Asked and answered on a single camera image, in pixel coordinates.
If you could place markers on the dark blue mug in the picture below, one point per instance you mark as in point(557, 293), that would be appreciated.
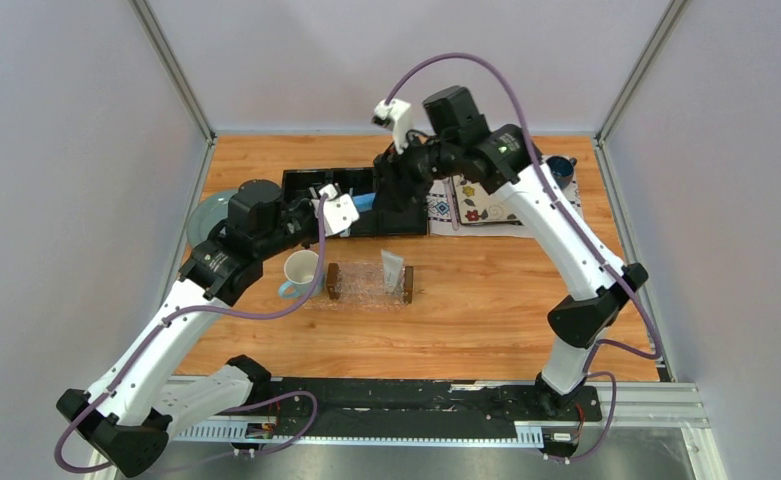
point(562, 170)

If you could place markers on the aluminium frame rail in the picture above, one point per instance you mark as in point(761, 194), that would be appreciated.
point(650, 430)

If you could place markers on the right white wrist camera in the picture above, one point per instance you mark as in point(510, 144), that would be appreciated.
point(396, 117)

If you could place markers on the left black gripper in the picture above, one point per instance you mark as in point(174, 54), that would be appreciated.
point(304, 200)

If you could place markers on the black compartment organizer box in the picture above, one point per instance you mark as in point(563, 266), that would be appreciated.
point(359, 181)

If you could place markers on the grey blue round plate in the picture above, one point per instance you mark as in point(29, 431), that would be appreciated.
point(206, 215)

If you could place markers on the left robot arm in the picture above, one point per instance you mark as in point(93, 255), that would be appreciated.
point(129, 415)

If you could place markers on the pink handled fork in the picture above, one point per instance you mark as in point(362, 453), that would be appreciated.
point(452, 203)

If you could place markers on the square floral plate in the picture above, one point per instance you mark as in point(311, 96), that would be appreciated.
point(476, 207)

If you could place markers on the grey white toothpaste tube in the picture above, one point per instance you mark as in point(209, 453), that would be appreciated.
point(392, 270)

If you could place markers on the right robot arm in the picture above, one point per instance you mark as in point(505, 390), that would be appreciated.
point(505, 163)

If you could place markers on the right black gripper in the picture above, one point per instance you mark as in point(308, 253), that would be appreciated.
point(394, 174)

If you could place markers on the light blue mug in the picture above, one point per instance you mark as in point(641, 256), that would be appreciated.
point(303, 275)

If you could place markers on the blue toothpaste tube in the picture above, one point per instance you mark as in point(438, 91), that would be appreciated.
point(364, 202)

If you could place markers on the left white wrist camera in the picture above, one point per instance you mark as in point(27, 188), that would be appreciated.
point(336, 211)

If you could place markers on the patterned white placemat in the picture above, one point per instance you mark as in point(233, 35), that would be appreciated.
point(440, 223)

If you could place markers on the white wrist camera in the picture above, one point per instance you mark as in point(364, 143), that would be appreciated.
point(336, 211)
point(396, 117)

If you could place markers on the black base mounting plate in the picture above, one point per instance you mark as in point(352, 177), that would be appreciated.
point(437, 412)

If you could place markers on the clear glass tray wooden handles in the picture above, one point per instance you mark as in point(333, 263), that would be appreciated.
point(361, 286)

